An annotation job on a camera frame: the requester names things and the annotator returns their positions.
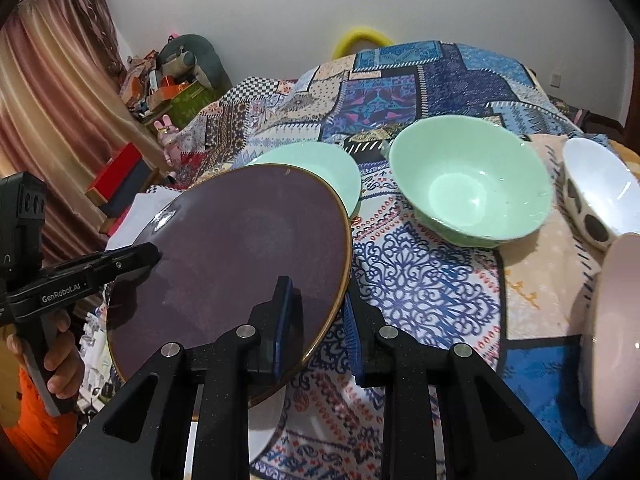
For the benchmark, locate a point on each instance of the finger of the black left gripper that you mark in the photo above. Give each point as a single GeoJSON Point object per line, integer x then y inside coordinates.
{"type": "Point", "coordinates": [129, 264]}

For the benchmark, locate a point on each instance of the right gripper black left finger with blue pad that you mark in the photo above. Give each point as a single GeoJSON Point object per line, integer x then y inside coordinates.
{"type": "Point", "coordinates": [190, 405]}

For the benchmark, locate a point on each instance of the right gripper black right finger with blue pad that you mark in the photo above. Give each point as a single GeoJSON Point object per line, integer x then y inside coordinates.
{"type": "Point", "coordinates": [487, 432]}

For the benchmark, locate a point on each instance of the dark purple gold-rimmed plate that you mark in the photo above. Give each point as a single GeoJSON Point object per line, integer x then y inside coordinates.
{"type": "Point", "coordinates": [224, 243]}

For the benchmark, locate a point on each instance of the pink bowl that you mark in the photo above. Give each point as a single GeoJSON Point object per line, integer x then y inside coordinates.
{"type": "Point", "coordinates": [609, 361]}

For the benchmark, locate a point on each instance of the mint green plate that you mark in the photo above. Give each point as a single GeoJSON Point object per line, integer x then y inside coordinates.
{"type": "Point", "coordinates": [327, 161]}

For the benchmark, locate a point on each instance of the mint green bowl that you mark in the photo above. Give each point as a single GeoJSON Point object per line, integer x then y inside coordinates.
{"type": "Point", "coordinates": [473, 183]}

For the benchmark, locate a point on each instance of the person's left hand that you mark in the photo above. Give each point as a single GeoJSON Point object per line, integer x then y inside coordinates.
{"type": "Point", "coordinates": [63, 360]}

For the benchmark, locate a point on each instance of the white folded cloth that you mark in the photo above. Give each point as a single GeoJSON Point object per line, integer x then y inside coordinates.
{"type": "Point", "coordinates": [142, 210]}

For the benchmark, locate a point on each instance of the red box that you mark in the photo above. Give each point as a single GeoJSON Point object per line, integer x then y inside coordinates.
{"type": "Point", "coordinates": [110, 177]}

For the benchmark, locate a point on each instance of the orange sleeve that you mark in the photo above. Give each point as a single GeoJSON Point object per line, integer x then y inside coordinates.
{"type": "Point", "coordinates": [39, 439]}

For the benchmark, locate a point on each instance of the patchwork patterned bedspread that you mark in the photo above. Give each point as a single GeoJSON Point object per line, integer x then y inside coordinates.
{"type": "Point", "coordinates": [521, 307]}

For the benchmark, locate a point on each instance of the pink bunny toy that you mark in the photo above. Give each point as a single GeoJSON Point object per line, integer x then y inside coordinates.
{"type": "Point", "coordinates": [167, 132]}

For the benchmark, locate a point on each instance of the pink brown curtain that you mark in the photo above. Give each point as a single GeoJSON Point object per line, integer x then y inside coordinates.
{"type": "Point", "coordinates": [62, 117]}

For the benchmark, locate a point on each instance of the green cardboard box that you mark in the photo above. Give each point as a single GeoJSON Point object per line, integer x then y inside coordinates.
{"type": "Point", "coordinates": [189, 102]}

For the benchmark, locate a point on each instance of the white bowl black spots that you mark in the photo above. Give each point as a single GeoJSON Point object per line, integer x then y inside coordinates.
{"type": "Point", "coordinates": [600, 193]}

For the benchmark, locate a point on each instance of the yellow ring cushion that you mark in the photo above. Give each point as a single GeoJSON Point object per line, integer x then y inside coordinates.
{"type": "Point", "coordinates": [358, 36]}

